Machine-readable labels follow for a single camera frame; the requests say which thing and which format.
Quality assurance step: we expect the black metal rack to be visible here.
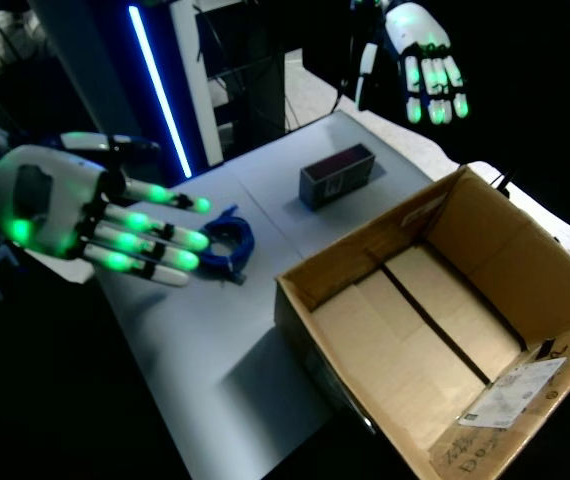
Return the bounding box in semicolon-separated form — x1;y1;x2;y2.
193;0;287;151

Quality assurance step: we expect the brown cardboard box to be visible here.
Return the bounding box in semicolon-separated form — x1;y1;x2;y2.
273;162;570;480

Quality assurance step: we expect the white bundle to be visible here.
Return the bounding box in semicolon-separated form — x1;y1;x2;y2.
0;7;49;71

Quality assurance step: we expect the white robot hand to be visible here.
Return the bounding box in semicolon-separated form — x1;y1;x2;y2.
0;130;212;287
353;2;470;126

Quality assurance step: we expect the glowing white light strip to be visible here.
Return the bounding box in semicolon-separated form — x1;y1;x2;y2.
127;4;194;180

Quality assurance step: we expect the blue white display stand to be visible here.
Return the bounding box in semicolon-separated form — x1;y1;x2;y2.
29;0;226;181

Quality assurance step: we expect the small dark rectangular box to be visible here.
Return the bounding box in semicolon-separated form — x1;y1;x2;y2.
298;143;377;211

